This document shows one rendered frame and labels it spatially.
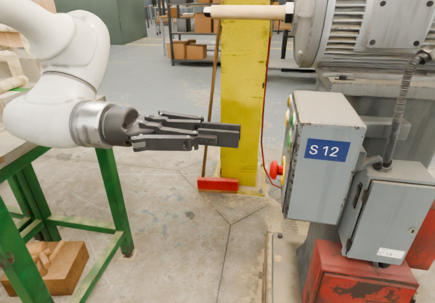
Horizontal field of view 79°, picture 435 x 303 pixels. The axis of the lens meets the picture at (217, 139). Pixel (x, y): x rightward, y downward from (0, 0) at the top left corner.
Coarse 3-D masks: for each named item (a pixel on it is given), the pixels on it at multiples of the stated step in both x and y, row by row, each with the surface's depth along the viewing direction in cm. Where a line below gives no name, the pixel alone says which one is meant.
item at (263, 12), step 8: (216, 8) 65; (224, 8) 65; (232, 8) 64; (240, 8) 64; (248, 8) 64; (256, 8) 63; (264, 8) 63; (272, 8) 63; (280, 8) 62; (216, 16) 66; (224, 16) 65; (232, 16) 65; (240, 16) 65; (248, 16) 64; (256, 16) 64; (264, 16) 64; (272, 16) 63; (280, 16) 63
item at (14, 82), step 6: (12, 78) 83; (18, 78) 85; (24, 78) 86; (0, 84) 79; (6, 84) 81; (12, 84) 83; (18, 84) 85; (24, 84) 87; (0, 90) 80; (6, 90) 82
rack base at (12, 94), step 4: (28, 84) 90; (32, 84) 90; (8, 92) 82; (12, 92) 82; (16, 92) 82; (20, 92) 83; (24, 92) 84; (0, 96) 79; (4, 96) 79; (8, 96) 79; (12, 96) 80; (16, 96) 82; (0, 100) 78; (4, 100) 78; (8, 100) 79; (0, 104) 78; (4, 104) 78; (0, 108) 79; (4, 108) 79; (0, 112) 80; (0, 116) 81; (0, 120) 82
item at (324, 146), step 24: (312, 96) 49; (336, 96) 49; (288, 120) 51; (312, 120) 40; (336, 120) 40; (360, 120) 40; (312, 144) 41; (336, 144) 40; (360, 144) 39; (288, 168) 45; (312, 168) 43; (336, 168) 42; (288, 192) 46; (312, 192) 45; (336, 192) 44; (288, 216) 48; (312, 216) 47; (336, 216) 46
